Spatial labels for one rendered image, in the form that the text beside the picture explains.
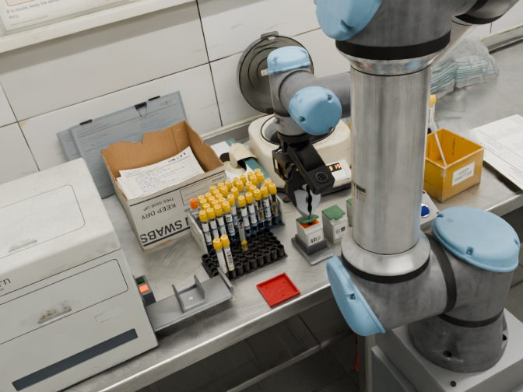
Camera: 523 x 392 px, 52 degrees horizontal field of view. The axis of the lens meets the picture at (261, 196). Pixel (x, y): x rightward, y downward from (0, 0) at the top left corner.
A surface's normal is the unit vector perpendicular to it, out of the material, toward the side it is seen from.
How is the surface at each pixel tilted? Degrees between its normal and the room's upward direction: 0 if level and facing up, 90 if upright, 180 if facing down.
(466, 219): 10
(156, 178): 1
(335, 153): 90
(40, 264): 89
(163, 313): 0
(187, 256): 0
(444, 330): 72
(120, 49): 90
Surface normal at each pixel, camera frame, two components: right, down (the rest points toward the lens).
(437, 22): 0.55, 0.42
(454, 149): -0.85, 0.40
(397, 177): 0.05, 0.55
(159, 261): -0.14, -0.80
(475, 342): -0.02, 0.34
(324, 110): 0.28, 0.53
